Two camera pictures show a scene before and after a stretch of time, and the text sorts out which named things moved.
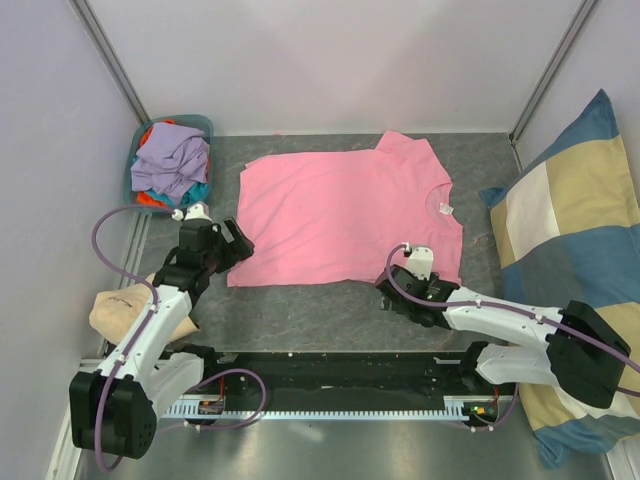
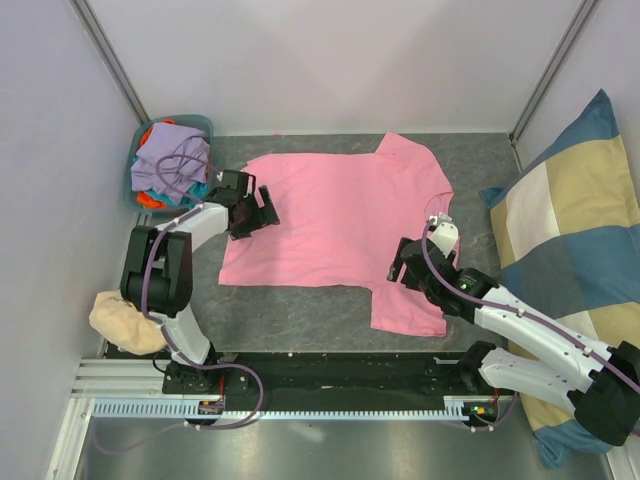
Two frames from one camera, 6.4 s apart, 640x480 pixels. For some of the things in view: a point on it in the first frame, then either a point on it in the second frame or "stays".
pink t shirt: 333,219 stays
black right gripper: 432,277 → 397,262
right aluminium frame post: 550,76 stays
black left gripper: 237,250 → 259,222
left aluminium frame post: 110,59 stays
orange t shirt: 142,197 stays
